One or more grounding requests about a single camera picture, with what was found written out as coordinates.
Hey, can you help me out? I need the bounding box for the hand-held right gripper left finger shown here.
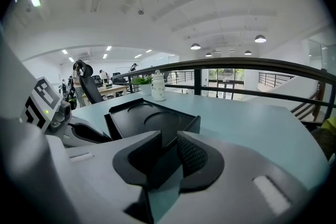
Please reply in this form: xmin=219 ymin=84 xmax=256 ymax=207
xmin=46 ymin=130 xmax=163 ymax=224

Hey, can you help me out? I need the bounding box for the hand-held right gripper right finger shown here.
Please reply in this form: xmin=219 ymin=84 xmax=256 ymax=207
xmin=153 ymin=130 xmax=317 ymax=224

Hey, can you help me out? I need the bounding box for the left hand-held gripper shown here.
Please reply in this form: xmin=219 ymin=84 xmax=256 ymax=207
xmin=20 ymin=76 xmax=112 ymax=149

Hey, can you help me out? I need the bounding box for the black box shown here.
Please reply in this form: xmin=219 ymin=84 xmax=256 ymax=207
xmin=109 ymin=98 xmax=196 ymax=120

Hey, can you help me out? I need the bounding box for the black drawer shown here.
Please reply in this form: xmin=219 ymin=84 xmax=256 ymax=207
xmin=104 ymin=110 xmax=202 ymax=152

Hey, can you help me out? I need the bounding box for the black office chair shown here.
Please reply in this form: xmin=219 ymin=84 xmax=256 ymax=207
xmin=76 ymin=60 xmax=104 ymax=105

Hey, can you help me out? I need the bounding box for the wooden desk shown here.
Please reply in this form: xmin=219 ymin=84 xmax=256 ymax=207
xmin=81 ymin=83 xmax=130 ymax=101

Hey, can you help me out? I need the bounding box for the green plant in white pot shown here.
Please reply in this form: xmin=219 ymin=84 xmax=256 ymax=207
xmin=130 ymin=75 xmax=153 ymax=96

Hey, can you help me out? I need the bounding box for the white dotted bottle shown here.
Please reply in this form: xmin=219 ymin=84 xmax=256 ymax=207
xmin=151 ymin=70 xmax=167 ymax=102

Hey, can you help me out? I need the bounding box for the black mesh chair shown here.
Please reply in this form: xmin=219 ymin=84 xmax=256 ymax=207
xmin=310 ymin=127 xmax=336 ymax=162

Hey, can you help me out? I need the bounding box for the black stair railing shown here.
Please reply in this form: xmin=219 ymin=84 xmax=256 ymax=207
xmin=258 ymin=72 xmax=296 ymax=89

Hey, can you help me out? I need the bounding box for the yellow green cloth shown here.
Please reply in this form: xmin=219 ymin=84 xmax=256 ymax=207
xmin=321 ymin=116 xmax=336 ymax=132

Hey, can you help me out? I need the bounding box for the black metal railing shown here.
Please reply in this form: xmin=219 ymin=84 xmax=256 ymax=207
xmin=112 ymin=57 xmax=336 ymax=124

